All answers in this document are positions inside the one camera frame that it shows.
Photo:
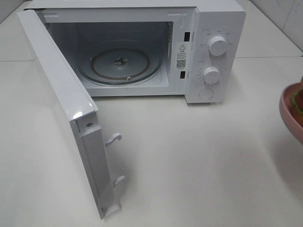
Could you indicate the white round door button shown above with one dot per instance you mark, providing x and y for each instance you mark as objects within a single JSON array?
[{"x": 206, "y": 94}]

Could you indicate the white microwave knob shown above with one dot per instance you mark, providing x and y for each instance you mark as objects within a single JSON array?
[
  {"x": 217, "y": 45},
  {"x": 211, "y": 75}
]

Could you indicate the pink round plate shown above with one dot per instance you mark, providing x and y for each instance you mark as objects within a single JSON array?
[{"x": 285, "y": 106}]

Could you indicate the burger with sesame bun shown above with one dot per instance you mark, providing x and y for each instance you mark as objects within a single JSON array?
[{"x": 297, "y": 104}]

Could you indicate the glass microwave turntable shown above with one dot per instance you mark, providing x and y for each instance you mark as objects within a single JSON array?
[{"x": 119, "y": 62}]

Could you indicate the white microwave oven body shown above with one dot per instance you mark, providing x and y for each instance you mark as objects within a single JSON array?
[{"x": 178, "y": 29}]

